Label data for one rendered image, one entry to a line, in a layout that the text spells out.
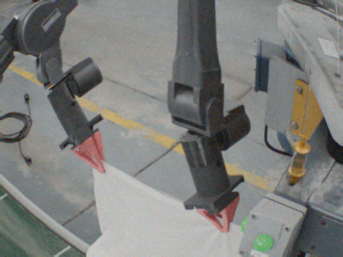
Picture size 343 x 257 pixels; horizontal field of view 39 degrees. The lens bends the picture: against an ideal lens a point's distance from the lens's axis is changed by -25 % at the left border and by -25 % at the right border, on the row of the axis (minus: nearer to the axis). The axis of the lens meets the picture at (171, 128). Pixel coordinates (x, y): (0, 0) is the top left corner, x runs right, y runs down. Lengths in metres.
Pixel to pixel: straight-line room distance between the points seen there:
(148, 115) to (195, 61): 2.46
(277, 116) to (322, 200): 0.48
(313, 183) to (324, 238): 0.09
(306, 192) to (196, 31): 0.33
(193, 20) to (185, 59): 0.07
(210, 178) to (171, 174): 1.96
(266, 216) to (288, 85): 0.47
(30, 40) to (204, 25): 0.35
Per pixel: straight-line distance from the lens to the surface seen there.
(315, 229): 0.72
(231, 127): 1.00
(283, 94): 1.11
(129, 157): 3.03
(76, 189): 2.81
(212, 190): 0.99
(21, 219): 2.05
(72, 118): 1.15
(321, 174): 0.74
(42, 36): 0.67
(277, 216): 0.67
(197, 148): 0.96
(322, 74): 0.84
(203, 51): 0.91
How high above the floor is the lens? 1.77
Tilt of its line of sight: 33 degrees down
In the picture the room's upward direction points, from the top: 3 degrees clockwise
